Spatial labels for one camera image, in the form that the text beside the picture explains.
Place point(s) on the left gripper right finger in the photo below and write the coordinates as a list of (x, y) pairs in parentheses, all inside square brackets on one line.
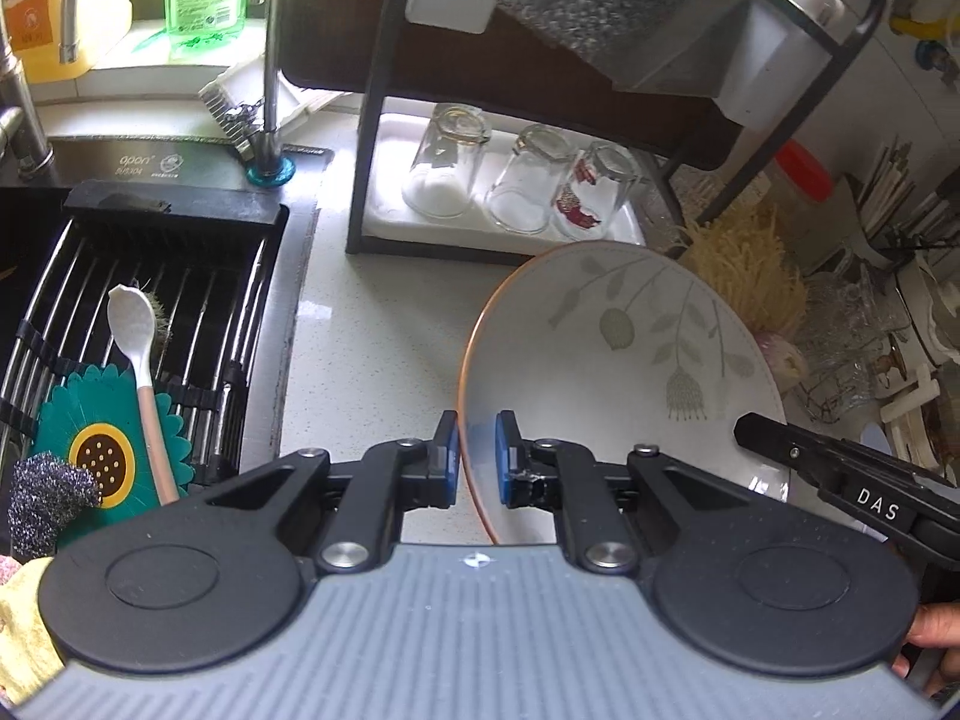
[(565, 480)]

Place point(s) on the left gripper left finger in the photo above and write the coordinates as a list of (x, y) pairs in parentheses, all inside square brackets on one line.
[(365, 501)]

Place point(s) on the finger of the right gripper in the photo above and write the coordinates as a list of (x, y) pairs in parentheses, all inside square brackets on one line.
[(851, 476)]

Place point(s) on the white leaf-pattern plate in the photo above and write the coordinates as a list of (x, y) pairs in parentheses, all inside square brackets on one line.
[(611, 345)]

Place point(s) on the person's right hand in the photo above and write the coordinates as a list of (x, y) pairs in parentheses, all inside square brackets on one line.
[(938, 627)]

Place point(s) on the bowl of garlic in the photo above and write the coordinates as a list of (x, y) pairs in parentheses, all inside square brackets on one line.
[(785, 361)]

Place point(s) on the white electric pot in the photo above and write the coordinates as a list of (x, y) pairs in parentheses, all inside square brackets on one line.
[(925, 332)]

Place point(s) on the chopstick holder with chopsticks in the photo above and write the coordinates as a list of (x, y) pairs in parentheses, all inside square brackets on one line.
[(900, 213)]

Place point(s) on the dried noodles bundle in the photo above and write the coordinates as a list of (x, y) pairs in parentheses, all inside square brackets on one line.
[(742, 257)]

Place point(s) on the upturned glass middle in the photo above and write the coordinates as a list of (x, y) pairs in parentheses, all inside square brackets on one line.
[(519, 200)]

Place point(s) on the upturned glass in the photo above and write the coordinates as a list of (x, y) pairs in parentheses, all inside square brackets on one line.
[(594, 189), (440, 182), (519, 200)]

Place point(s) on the upturned glass right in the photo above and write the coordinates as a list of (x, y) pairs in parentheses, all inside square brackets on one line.
[(594, 189)]

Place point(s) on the red-lid plastic jar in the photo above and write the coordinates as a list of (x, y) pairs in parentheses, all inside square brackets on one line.
[(798, 183)]

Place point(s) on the upturned glass left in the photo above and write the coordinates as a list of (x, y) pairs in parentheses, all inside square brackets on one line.
[(440, 182)]

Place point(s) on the roll-up sink drying rack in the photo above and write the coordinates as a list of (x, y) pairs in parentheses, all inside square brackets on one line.
[(168, 284)]

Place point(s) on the white pink spoon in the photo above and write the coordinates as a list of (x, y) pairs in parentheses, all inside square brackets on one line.
[(132, 322)]

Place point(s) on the sunflower silicone mat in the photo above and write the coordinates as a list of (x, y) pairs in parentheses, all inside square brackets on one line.
[(93, 422)]

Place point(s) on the small chrome faucet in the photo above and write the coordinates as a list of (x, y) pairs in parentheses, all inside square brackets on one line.
[(268, 167)]

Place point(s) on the black sink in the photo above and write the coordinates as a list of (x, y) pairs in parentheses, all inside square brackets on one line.
[(202, 163)]

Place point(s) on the purple scouring pad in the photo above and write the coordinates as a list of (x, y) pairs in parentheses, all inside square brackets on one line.
[(47, 496)]

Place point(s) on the black dish rack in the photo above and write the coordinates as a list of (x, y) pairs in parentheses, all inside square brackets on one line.
[(500, 247)]

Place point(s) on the yellow dish cloth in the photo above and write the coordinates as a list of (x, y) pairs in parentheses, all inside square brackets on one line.
[(29, 659)]

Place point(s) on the dark wooden cutting board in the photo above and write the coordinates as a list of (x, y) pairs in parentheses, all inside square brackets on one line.
[(369, 46)]

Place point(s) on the tall chrome faucet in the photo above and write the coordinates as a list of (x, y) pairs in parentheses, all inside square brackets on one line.
[(22, 132)]

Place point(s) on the yellow oil jug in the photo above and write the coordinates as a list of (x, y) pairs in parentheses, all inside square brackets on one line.
[(33, 27)]

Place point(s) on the wire rack with glassware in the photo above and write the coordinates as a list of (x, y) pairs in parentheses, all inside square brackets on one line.
[(848, 319)]

